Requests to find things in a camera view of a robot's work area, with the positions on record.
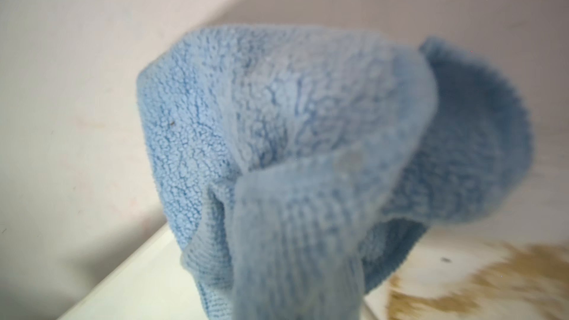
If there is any light blue cloth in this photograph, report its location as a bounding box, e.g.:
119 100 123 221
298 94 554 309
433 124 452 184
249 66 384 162
137 25 533 319

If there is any white drawing tablet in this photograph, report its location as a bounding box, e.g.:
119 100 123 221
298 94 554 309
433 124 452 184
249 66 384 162
60 225 207 320

